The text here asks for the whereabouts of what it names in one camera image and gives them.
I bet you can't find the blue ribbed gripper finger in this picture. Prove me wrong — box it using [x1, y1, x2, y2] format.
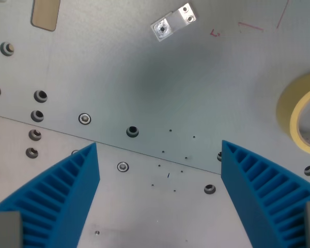
[221, 139, 310, 248]
[0, 142, 101, 248]

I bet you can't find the yellow masking tape roll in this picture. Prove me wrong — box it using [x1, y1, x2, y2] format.
[276, 71, 310, 156]

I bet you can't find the machined aluminium bracket block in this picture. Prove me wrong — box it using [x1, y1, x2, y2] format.
[150, 3, 199, 43]

